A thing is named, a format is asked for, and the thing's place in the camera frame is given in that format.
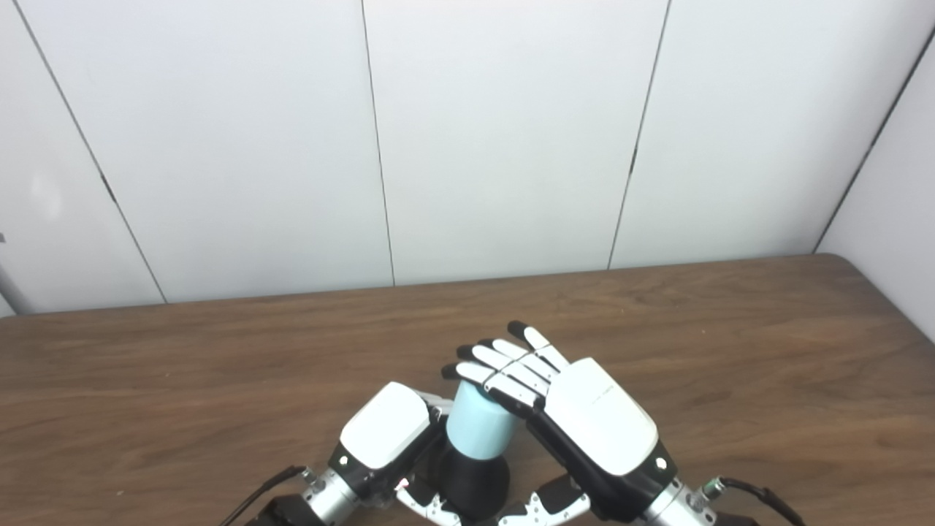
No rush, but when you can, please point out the black funnel-shaped nozzle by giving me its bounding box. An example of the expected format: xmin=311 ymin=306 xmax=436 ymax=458
xmin=438 ymin=447 xmax=511 ymax=521

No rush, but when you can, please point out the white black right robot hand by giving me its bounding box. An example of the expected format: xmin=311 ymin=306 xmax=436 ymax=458
xmin=441 ymin=320 xmax=678 ymax=526

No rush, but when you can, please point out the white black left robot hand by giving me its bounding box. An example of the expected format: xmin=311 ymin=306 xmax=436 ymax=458
xmin=327 ymin=381 xmax=462 ymax=526

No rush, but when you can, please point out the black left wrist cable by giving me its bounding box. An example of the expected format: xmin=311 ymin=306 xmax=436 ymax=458
xmin=218 ymin=465 xmax=316 ymax=526

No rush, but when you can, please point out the grey wall corner post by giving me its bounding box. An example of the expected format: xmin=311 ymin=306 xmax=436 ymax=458
xmin=0 ymin=259 xmax=34 ymax=315

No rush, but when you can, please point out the thick black right wrist cable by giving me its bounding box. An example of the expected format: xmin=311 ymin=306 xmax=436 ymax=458
xmin=701 ymin=476 xmax=804 ymax=526

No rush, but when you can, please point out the light-blue short hose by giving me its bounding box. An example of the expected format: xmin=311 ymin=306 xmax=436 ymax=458
xmin=446 ymin=380 xmax=521 ymax=461

